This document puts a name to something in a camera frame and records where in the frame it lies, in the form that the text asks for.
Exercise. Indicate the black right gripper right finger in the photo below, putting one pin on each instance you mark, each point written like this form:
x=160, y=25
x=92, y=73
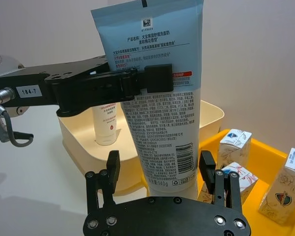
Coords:
x=207, y=167

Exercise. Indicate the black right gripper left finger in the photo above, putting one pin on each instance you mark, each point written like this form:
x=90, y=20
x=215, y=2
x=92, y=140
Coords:
x=113, y=169

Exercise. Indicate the yellow plastic bin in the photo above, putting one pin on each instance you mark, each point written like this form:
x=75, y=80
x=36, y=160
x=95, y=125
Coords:
x=265, y=157

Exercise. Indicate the cream plastic bin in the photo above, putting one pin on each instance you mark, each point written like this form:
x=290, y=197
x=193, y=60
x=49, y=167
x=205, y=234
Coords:
x=83, y=137

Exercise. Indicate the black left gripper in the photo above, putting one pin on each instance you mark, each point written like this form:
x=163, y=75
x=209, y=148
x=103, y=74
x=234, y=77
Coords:
x=32, y=98

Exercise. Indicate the blue and white cleanser tube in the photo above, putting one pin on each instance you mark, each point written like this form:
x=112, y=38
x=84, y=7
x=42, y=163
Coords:
x=159, y=118

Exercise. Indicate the small white cream tube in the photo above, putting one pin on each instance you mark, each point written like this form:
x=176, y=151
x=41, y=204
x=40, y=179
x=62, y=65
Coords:
x=105, y=125

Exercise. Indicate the tall white floral carton box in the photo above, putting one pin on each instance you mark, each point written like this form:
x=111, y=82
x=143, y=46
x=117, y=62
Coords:
x=282, y=194

